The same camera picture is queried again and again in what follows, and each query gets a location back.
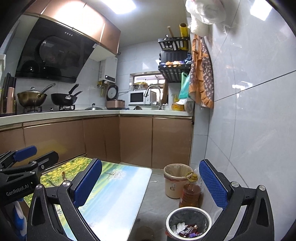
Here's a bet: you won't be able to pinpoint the landscape print folding table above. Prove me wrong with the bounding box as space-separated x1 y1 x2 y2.
23 156 153 241

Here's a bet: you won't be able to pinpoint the beige lined trash bucket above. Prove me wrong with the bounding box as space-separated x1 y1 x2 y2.
164 164 193 199

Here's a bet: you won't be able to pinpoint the blue white striped sleeve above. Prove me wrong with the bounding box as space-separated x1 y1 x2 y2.
12 201 27 241

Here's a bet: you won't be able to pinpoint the black frying wok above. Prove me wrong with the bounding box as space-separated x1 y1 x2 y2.
51 84 82 106

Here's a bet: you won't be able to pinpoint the green plastic bag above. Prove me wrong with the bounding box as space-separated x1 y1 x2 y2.
179 72 190 99

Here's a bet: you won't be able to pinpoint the white microwave oven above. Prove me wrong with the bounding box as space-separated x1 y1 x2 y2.
128 90 150 105

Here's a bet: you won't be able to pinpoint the black wall dish rack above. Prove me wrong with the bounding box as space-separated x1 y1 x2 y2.
158 36 191 83

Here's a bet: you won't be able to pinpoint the yellow seasoning package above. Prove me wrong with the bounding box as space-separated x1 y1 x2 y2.
171 94 185 111

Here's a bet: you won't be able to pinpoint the amber cooking oil bottle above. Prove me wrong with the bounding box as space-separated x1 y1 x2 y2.
179 172 201 207

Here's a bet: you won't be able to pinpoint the orange patterned apron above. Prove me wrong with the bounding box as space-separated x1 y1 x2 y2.
189 35 214 109

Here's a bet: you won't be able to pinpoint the copper rice cooker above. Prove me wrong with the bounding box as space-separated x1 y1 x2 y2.
106 85 125 110

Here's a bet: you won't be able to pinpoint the chrome kitchen faucet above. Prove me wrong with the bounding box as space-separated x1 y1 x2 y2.
144 85 162 110

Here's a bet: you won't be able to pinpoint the white rimmed trash bin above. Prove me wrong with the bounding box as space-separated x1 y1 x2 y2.
166 206 212 241

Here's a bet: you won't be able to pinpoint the white water heater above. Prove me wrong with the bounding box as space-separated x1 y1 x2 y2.
98 57 118 83

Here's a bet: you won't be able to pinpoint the copper knife block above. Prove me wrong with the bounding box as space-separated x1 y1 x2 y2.
1 72 16 117

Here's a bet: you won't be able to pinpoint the steel pot lid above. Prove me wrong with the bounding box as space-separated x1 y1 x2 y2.
85 103 102 110

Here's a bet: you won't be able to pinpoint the brass pot with handle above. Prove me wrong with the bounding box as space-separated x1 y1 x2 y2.
17 83 56 108

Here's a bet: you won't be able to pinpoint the white plastic bags bundle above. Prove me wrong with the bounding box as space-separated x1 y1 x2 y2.
185 0 226 37

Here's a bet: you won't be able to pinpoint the brown kitchen base cabinets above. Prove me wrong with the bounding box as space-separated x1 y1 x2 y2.
1 114 193 169

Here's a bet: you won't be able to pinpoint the yellow cling film roll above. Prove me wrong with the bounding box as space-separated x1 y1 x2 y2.
179 23 189 50

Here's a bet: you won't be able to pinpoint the black range hood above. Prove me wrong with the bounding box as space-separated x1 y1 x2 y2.
15 18 95 83

